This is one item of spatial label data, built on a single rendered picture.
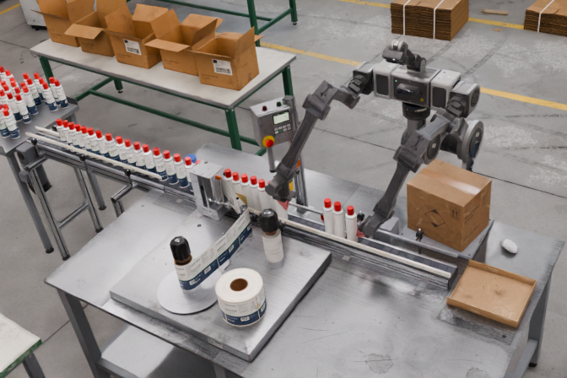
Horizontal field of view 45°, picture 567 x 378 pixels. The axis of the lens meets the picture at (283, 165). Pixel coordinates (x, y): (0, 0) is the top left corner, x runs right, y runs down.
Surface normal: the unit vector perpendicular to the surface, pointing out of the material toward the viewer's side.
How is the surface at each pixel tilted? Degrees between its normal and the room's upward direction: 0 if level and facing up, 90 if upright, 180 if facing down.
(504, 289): 0
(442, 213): 90
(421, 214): 90
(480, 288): 0
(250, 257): 0
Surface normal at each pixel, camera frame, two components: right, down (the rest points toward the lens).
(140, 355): -0.11, -0.81
